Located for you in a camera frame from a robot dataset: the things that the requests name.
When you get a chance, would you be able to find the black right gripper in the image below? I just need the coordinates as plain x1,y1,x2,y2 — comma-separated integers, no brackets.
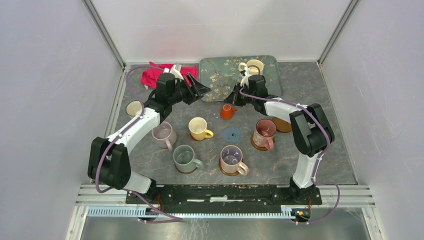
223,83,256,108

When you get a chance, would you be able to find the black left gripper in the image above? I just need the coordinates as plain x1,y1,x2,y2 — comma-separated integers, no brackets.
168,73,212,106

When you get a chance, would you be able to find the small orange cup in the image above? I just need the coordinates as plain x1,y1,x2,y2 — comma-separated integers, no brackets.
220,104,237,120

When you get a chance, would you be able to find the green floral serving tray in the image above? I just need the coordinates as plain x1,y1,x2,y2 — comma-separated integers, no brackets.
197,55,283,102

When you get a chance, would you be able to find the blue round coaster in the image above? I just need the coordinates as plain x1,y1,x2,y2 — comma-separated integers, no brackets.
222,126,242,143

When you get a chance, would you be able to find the yellow ceramic mug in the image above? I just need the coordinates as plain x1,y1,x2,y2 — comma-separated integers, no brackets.
188,117,214,141

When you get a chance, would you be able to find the pink floral patterned mug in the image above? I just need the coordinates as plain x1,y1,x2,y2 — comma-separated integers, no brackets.
251,119,277,151

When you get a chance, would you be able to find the lilac ceramic mug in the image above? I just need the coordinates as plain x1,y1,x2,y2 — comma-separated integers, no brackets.
151,121,177,152

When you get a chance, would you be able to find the beige pink tall mug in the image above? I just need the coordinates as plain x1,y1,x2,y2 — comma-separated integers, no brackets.
219,145,250,176

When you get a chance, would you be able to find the white mug black handle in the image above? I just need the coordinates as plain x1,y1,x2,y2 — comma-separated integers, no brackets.
126,100,142,119

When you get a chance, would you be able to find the grey-green ceramic mug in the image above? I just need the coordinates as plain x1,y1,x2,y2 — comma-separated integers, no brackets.
172,144,205,172

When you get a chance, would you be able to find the glossy wooden ridged coaster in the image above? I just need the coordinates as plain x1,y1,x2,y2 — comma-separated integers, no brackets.
176,167,198,175

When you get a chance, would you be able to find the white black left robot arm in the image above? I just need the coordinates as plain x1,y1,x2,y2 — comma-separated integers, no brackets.
87,73,211,204

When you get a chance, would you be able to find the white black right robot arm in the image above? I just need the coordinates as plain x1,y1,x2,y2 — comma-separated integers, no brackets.
224,75,335,204

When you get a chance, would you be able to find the cream yellow mug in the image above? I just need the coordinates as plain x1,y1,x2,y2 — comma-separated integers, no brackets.
243,59,265,75

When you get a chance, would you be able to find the crumpled red cloth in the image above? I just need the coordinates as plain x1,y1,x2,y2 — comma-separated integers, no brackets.
140,61,198,89

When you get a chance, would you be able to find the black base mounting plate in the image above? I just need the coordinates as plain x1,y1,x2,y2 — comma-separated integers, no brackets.
143,184,323,214

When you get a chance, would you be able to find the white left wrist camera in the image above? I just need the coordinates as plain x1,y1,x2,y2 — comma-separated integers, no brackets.
163,63,184,80

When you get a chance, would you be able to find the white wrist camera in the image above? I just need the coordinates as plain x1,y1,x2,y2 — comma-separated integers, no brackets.
163,63,184,80
238,62,251,87

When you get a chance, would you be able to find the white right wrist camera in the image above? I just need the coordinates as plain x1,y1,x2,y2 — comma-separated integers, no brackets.
238,62,251,87

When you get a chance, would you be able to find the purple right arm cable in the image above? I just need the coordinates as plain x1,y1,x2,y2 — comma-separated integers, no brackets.
239,64,341,225

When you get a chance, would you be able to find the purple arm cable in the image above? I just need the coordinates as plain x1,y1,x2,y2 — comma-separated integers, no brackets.
94,64,184,224
239,64,341,225

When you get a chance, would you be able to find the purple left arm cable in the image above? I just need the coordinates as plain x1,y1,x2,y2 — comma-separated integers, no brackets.
94,64,184,224

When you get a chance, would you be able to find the white toothed cable rail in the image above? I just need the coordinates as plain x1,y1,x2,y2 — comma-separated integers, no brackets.
86,206,294,220

